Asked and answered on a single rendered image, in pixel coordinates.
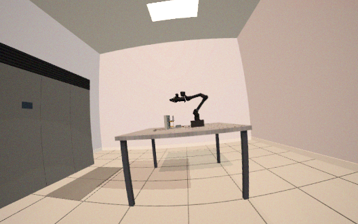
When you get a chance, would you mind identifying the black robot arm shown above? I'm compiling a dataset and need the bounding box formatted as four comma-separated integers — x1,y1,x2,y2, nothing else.
180,91,208,120

